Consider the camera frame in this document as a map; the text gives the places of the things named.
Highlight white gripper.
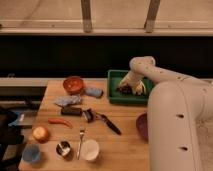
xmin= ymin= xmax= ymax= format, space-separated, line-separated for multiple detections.
xmin=118 ymin=71 xmax=142 ymax=95

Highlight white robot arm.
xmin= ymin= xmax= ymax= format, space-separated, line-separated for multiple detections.
xmin=122 ymin=56 xmax=213 ymax=171

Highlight green plastic tray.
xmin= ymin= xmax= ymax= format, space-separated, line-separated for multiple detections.
xmin=107 ymin=70 xmax=154 ymax=105

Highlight blue sponge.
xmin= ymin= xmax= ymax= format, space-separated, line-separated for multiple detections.
xmin=85 ymin=87 xmax=103 ymax=98

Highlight purple bowl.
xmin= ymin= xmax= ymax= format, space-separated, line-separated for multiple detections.
xmin=136 ymin=114 xmax=148 ymax=141

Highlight red bowl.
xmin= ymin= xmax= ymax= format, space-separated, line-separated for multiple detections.
xmin=63 ymin=76 xmax=84 ymax=94

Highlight crumpled grey cloth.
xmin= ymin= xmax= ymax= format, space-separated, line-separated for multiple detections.
xmin=54 ymin=95 xmax=81 ymax=107

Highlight black rectangular block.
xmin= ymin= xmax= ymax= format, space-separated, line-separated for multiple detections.
xmin=61 ymin=107 xmax=82 ymax=116

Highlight silver fork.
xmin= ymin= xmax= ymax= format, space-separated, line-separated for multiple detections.
xmin=76 ymin=129 xmax=85 ymax=160

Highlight white cup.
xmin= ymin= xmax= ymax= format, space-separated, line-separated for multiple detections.
xmin=81 ymin=139 xmax=100 ymax=162

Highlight small metal cup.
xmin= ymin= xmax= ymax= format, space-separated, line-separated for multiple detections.
xmin=56 ymin=141 xmax=71 ymax=157

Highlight red yellow apple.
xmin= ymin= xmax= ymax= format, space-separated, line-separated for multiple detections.
xmin=33 ymin=126 xmax=49 ymax=142

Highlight blue plastic cup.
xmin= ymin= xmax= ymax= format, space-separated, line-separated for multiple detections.
xmin=22 ymin=144 xmax=41 ymax=164

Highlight black chair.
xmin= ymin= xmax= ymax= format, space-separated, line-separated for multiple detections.
xmin=0 ymin=106 xmax=24 ymax=171

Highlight black handled peeler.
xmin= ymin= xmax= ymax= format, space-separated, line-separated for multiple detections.
xmin=83 ymin=108 xmax=121 ymax=135

